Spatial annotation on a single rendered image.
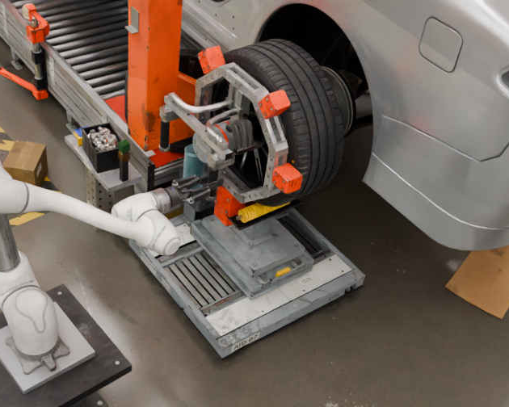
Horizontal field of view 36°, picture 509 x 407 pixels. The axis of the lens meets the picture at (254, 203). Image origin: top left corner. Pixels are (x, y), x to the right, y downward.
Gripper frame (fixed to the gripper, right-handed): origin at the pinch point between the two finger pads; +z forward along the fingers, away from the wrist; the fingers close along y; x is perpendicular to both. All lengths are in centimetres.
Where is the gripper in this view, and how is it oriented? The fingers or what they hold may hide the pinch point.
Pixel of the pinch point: (212, 181)
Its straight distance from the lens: 292.1
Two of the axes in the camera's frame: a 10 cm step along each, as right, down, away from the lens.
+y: 5.9, 5.8, -5.6
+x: 1.1, -7.5, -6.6
